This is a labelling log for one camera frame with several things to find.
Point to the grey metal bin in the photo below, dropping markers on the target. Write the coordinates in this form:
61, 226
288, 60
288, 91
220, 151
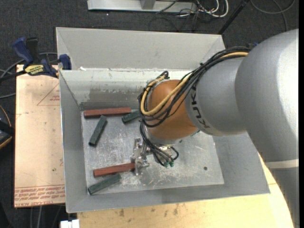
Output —
118, 56

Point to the red-brown flat block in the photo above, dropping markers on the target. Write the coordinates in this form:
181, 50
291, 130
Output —
107, 112
111, 170

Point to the brown cardboard board, red print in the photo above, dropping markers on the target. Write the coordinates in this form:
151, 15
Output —
38, 139

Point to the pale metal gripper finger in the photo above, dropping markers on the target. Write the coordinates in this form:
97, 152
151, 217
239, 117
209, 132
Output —
141, 163
138, 148

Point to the dark green flat block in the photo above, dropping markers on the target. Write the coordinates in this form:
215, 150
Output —
98, 130
104, 184
130, 117

